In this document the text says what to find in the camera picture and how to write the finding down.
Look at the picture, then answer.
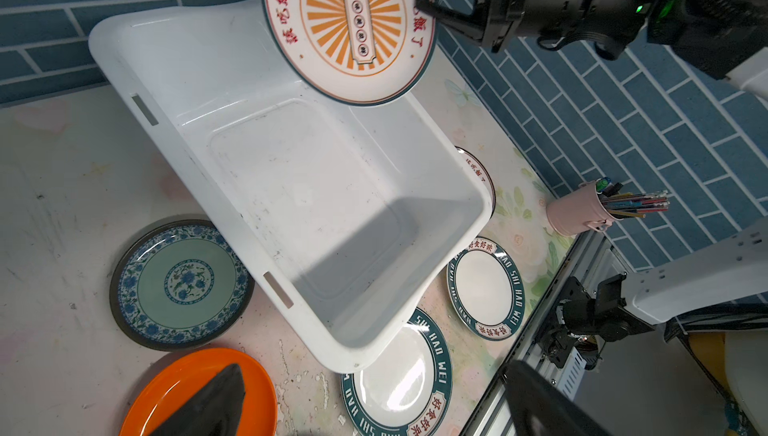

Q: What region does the pink pen cup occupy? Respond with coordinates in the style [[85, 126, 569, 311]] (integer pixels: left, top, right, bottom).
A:
[[546, 181, 618, 236]]

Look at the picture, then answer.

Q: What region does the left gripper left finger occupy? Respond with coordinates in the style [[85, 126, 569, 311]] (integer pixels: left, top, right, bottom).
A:
[[151, 364, 246, 436]]

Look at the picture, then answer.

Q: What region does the green rimmed white plate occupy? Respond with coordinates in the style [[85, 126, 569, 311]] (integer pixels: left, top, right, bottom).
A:
[[446, 237, 526, 341], [341, 308, 453, 436]]

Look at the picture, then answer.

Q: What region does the orange plastic plate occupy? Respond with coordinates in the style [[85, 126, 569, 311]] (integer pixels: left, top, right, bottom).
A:
[[120, 348, 278, 435]]

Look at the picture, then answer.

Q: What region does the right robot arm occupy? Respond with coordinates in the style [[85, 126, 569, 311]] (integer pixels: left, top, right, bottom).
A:
[[414, 0, 767, 365]]

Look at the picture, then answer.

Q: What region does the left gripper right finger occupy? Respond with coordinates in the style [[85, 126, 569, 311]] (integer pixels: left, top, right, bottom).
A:
[[502, 361, 610, 436]]

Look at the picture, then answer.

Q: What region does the orange sunburst plate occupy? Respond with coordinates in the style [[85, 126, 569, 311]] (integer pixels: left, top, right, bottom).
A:
[[456, 146, 497, 214], [263, 0, 437, 106]]

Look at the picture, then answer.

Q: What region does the white plastic bin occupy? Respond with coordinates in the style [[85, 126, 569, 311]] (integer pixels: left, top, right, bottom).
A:
[[89, 0, 491, 373]]

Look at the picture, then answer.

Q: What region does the aluminium rail frame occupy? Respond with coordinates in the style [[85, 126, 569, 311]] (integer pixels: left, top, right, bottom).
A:
[[460, 234, 627, 435]]

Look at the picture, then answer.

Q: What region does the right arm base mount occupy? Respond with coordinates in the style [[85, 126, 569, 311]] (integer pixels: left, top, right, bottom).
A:
[[534, 274, 631, 369]]

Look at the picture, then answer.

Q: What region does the green blue floral plate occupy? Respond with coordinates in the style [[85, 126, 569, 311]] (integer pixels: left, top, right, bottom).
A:
[[109, 219, 255, 352]]

